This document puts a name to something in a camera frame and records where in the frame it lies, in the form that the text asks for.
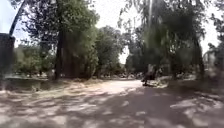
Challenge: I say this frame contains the person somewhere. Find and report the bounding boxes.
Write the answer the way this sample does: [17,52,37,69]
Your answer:
[141,63,158,86]

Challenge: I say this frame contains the pale dirt path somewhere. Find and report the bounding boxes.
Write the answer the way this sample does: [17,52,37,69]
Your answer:
[0,78,224,128]

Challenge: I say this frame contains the row of trees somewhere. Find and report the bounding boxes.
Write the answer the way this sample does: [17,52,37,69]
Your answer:
[9,0,224,82]

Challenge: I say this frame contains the grass strip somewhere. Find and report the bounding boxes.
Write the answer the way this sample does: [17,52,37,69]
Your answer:
[0,77,101,94]

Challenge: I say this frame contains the leaning pole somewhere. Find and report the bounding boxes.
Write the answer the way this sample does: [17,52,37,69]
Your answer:
[8,0,27,36]

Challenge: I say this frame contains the dark pillar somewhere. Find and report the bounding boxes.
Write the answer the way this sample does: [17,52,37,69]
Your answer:
[0,32,17,80]

